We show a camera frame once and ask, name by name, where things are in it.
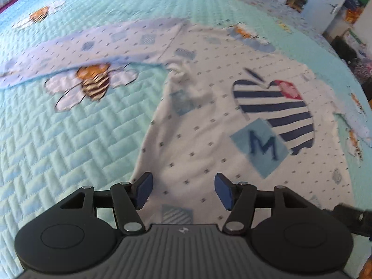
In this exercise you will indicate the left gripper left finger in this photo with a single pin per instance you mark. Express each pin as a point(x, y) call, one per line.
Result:
point(128, 199)

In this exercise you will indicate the black chair with clothes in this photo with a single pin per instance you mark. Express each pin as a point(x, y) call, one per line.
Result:
point(359, 66)

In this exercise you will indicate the white patterned baby garment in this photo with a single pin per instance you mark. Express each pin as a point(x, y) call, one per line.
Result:
point(180, 100)

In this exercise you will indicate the mint green bee quilt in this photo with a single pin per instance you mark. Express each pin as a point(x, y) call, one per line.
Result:
point(31, 22)

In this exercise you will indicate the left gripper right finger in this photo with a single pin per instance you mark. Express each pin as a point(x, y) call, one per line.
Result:
point(239, 200)

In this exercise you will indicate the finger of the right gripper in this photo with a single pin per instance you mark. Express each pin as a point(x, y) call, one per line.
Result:
point(358, 221)

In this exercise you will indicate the white room door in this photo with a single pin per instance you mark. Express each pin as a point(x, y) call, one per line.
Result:
point(320, 13)

